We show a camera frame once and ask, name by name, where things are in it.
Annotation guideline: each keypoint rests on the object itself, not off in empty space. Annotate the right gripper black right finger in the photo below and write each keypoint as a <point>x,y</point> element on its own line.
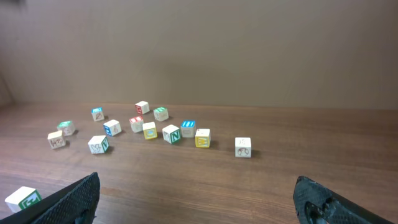
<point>316,204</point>

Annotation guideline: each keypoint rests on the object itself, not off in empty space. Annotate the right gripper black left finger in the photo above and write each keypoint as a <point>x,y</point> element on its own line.
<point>74,204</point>

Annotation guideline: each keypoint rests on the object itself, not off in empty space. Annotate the plain cream block with 9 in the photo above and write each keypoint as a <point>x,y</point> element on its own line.
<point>22,198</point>

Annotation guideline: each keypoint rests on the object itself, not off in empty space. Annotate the yellow block with 3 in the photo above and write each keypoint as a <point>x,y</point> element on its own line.
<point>149,130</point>

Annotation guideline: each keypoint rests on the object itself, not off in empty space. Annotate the white bird block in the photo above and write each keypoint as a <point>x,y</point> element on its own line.
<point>98,144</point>

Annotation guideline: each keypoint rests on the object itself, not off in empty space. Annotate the yellow-top block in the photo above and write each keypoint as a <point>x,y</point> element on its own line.
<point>56,139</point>

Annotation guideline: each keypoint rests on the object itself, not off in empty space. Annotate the green Z block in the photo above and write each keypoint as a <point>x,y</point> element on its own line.
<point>67,127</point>

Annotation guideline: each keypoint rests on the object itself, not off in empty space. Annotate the blue D block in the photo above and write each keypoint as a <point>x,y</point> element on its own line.
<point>112,127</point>

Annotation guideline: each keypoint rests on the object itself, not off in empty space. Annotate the blue-sided block far right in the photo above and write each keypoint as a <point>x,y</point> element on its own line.
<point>242,147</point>

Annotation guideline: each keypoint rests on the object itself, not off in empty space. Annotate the blue-top block far left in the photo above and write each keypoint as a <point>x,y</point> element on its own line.
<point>97,114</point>

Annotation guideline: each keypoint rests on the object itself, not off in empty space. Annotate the red I top block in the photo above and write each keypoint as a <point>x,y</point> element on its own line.
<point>136,124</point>

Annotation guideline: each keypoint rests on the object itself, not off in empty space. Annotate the red M block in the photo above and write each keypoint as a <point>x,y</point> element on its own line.
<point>142,107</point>

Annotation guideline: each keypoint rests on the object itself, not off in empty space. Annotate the white apple block green N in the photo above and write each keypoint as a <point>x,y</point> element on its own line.
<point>171,134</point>

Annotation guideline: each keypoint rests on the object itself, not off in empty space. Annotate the green N block far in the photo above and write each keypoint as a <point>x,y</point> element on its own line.
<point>161,114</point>

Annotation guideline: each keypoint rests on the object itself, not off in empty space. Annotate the yellow-sided block with 0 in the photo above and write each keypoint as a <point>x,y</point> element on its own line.
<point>203,138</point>

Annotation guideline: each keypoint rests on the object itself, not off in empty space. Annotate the blue-top ladder block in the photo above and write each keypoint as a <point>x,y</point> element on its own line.
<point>188,128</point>

